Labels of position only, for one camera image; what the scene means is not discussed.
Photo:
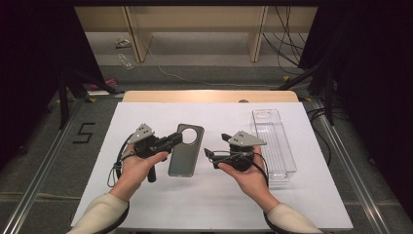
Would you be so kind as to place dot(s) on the pink floor item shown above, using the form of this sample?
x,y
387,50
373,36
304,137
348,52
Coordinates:
x,y
105,84

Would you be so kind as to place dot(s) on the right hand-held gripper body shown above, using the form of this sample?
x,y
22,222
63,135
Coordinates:
x,y
242,141

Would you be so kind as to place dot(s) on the aluminium floor rail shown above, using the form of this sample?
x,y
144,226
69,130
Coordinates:
x,y
42,172
350,169

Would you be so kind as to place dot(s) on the grey phone case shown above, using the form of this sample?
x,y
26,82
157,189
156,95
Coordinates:
x,y
186,156

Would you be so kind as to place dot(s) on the clear plastic tray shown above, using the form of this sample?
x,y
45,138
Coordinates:
x,y
276,146

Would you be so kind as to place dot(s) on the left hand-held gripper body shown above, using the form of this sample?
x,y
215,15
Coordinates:
x,y
146,144

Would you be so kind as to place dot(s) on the person's left hand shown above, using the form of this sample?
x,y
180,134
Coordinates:
x,y
136,172

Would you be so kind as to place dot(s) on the dark curtain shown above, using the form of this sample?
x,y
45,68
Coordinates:
x,y
29,65
373,81

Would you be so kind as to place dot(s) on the wooden shelf unit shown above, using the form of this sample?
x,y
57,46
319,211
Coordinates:
x,y
195,22

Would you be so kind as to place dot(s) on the person's right hand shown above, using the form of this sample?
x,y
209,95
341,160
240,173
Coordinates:
x,y
250,182

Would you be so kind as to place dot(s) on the small grey floor item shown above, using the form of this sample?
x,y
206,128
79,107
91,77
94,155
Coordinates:
x,y
122,42

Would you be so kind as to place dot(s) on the white board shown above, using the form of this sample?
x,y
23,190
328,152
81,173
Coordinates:
x,y
207,204

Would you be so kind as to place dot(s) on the clear plastic packet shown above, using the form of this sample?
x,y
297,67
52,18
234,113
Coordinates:
x,y
125,61

